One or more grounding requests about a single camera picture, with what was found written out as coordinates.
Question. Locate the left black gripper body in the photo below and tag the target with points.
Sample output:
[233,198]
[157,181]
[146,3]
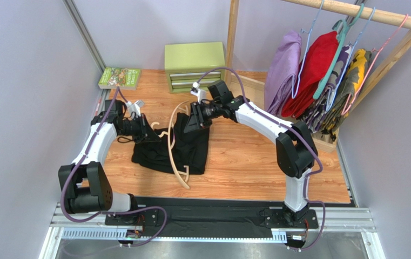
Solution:
[132,128]

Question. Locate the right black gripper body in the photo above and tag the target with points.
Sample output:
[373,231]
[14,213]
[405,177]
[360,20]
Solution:
[196,114]

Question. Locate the black trousers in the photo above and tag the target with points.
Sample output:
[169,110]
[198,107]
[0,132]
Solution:
[190,149]

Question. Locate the cream plastic hanger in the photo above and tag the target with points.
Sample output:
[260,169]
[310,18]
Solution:
[171,146]

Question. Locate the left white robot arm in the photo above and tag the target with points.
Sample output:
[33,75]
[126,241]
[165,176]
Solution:
[84,181]

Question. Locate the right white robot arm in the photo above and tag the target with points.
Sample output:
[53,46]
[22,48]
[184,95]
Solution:
[295,149]

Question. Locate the teal hanger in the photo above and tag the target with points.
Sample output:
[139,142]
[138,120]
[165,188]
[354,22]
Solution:
[342,28]

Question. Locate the green book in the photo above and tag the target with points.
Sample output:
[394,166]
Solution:
[124,78]

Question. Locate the green drawer box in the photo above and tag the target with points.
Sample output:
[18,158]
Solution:
[185,63]

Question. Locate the yellow grey garment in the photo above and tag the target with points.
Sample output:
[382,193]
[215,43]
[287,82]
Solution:
[349,85]

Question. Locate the red garment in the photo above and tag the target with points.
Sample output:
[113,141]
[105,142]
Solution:
[317,62]

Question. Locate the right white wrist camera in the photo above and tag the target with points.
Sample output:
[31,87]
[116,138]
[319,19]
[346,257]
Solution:
[198,92]

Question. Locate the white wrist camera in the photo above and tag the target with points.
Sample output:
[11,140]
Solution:
[134,109]
[198,92]

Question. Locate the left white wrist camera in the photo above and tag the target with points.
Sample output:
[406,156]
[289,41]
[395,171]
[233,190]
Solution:
[134,109]

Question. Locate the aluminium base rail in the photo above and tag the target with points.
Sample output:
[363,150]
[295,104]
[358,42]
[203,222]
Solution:
[334,219]

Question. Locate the light blue wire hanger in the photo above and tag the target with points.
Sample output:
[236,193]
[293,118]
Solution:
[355,43]

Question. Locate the aluminium corner post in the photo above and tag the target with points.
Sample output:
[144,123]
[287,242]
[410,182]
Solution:
[85,33]

